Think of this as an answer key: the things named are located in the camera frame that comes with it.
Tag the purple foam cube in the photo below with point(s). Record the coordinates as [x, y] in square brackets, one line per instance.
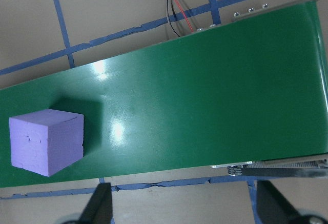
[46, 142]

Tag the green belt conveyor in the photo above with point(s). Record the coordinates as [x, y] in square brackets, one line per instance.
[205, 101]

